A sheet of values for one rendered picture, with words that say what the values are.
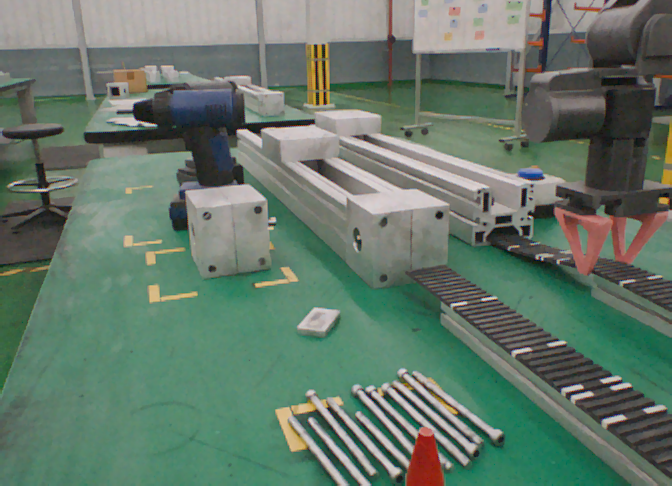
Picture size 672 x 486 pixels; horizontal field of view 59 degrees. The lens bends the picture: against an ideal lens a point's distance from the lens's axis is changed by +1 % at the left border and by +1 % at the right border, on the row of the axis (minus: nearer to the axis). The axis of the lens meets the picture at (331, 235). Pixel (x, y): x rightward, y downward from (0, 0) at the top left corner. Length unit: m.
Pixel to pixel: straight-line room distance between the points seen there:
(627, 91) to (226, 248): 0.48
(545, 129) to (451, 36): 6.24
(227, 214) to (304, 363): 0.26
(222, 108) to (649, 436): 0.73
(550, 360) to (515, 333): 0.05
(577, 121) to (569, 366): 0.25
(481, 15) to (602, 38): 5.94
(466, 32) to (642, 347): 6.20
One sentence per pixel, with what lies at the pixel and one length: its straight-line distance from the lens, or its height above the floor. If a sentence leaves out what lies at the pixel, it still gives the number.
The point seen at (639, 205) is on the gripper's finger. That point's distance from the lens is 0.70.
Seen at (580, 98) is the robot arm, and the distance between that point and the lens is 0.65.
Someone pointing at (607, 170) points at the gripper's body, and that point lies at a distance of 0.69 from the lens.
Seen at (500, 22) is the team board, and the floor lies 1.23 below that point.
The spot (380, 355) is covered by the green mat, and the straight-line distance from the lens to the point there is 0.57.
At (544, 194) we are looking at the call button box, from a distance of 1.02.
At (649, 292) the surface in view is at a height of 0.82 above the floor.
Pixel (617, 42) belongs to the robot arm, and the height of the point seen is 1.05.
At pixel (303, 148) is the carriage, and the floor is 0.89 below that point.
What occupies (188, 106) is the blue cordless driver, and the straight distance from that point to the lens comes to 0.96.
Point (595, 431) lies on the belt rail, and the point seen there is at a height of 0.79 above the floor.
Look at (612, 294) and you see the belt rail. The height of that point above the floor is 0.79.
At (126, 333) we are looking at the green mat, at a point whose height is 0.78.
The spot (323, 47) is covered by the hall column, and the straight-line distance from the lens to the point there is 10.99.
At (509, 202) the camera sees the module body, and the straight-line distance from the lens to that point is 0.91.
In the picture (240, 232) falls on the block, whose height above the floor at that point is 0.84.
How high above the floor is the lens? 1.06
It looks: 18 degrees down
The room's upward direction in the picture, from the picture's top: 2 degrees counter-clockwise
